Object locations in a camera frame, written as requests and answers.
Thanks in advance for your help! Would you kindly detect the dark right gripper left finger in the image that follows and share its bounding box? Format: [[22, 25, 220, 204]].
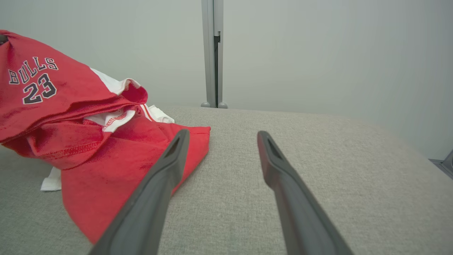
[[88, 129, 190, 255]]

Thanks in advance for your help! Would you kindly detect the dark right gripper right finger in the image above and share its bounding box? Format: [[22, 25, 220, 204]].
[[257, 130, 355, 255]]

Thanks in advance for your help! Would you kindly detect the red and white striped garment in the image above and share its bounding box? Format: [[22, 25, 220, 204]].
[[41, 104, 212, 245]]

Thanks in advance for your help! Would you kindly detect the red Bulls 23 print garment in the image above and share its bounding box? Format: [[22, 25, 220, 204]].
[[0, 30, 149, 170]]

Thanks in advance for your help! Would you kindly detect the grey metal frame leg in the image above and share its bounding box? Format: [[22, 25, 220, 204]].
[[428, 149, 453, 180]]

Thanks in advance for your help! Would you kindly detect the grey partition post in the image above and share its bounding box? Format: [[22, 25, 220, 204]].
[[201, 0, 228, 109]]

